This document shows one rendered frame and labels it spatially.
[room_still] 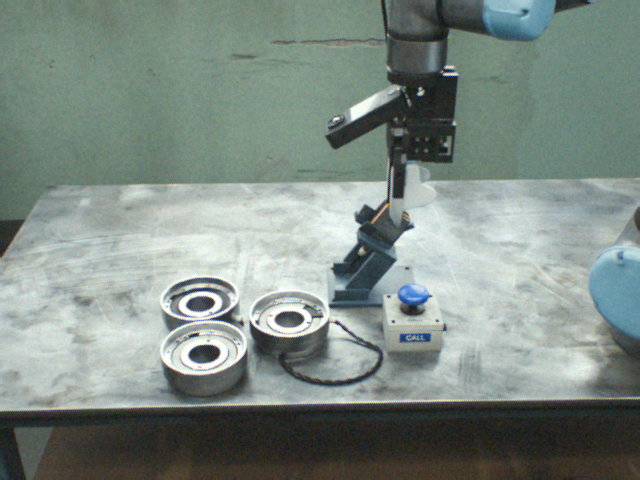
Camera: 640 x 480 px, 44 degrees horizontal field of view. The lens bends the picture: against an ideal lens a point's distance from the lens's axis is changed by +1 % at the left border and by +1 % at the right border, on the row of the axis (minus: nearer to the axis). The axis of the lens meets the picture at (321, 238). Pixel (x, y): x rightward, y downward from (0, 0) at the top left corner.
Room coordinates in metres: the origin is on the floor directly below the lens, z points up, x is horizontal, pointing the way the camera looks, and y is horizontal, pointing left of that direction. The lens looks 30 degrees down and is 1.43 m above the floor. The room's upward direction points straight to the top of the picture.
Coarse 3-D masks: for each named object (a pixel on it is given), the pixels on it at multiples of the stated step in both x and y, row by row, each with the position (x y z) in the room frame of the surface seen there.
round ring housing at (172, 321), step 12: (204, 276) 0.92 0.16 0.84; (168, 288) 0.89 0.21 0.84; (180, 288) 0.90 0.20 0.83; (192, 288) 0.91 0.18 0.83; (216, 288) 0.91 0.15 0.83; (228, 288) 0.90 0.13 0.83; (168, 300) 0.88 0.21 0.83; (192, 300) 0.88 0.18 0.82; (204, 300) 0.89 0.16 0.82; (216, 300) 0.88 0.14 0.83; (168, 312) 0.83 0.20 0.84; (192, 312) 0.85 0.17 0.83; (204, 312) 0.85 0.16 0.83; (228, 312) 0.84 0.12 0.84; (168, 324) 0.83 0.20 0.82; (180, 324) 0.82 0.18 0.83
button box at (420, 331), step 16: (384, 304) 0.85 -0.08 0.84; (400, 304) 0.84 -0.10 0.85; (432, 304) 0.84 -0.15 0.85; (384, 320) 0.84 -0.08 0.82; (400, 320) 0.81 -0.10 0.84; (416, 320) 0.81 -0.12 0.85; (432, 320) 0.81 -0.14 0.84; (400, 336) 0.80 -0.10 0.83; (416, 336) 0.80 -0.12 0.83; (432, 336) 0.80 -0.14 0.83; (400, 352) 0.80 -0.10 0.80; (416, 352) 0.80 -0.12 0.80; (432, 352) 0.80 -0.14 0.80
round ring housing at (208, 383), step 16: (176, 336) 0.79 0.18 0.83; (192, 336) 0.80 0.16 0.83; (224, 336) 0.80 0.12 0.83; (240, 336) 0.79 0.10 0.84; (160, 352) 0.75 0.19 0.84; (192, 352) 0.77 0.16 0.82; (208, 352) 0.78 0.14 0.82; (224, 352) 0.76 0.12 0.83; (240, 352) 0.76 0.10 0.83; (192, 368) 0.73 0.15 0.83; (208, 368) 0.73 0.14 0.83; (224, 368) 0.72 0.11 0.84; (240, 368) 0.74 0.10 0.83; (176, 384) 0.72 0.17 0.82; (192, 384) 0.71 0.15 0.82; (208, 384) 0.71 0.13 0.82; (224, 384) 0.72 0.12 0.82
